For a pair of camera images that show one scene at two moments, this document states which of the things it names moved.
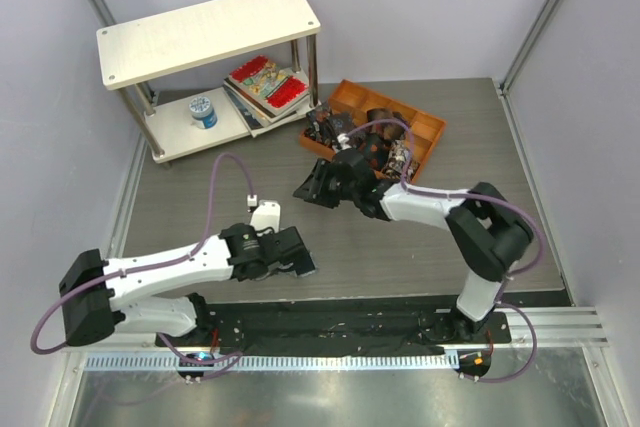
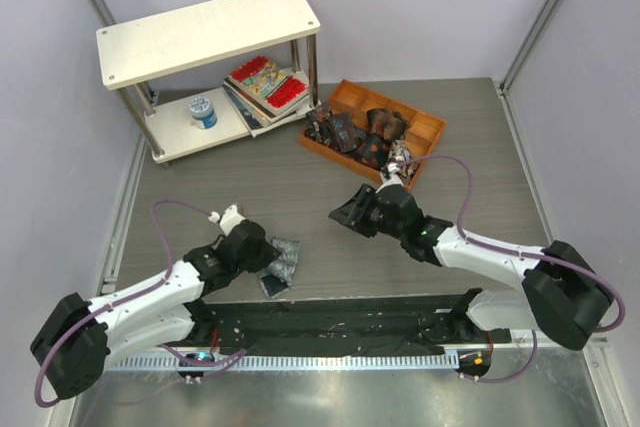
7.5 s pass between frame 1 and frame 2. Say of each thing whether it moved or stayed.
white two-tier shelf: stayed
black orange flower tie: stayed
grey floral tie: moved
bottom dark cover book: stayed
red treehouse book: stayed
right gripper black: moved
